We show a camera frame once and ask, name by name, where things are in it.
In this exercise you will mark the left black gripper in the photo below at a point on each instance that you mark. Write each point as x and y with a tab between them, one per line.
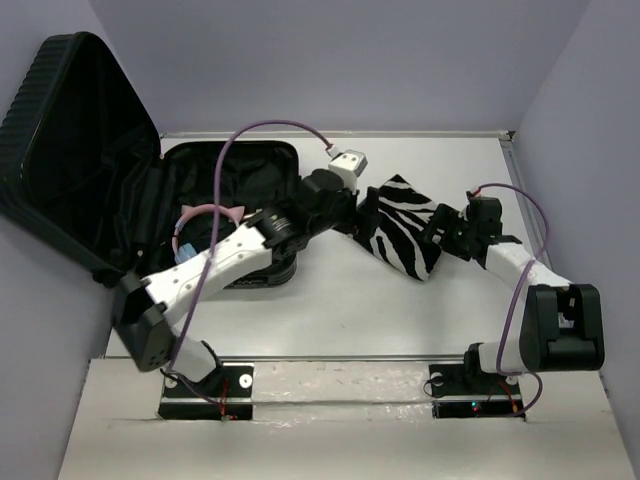
367	220

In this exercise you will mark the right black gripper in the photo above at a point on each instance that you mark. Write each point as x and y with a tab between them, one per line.
447	216

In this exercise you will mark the zebra print pouch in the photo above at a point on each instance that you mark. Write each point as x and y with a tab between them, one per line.
404	213

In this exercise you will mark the pink blue cat-ear headphones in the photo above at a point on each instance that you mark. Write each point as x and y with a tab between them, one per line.
198	234

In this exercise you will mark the black hard-shell suitcase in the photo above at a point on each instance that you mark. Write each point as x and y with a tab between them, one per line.
82	166

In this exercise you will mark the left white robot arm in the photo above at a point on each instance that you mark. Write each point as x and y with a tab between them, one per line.
150	315

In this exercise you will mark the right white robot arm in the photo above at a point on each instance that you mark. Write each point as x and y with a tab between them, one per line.
552	324

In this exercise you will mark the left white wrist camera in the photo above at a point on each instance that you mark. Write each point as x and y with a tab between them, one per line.
349	166

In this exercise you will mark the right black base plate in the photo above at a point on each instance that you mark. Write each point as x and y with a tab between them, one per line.
457	394

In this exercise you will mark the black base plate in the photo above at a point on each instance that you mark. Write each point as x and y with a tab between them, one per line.
457	394
227	396

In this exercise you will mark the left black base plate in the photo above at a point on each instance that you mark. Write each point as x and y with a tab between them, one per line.
227	396

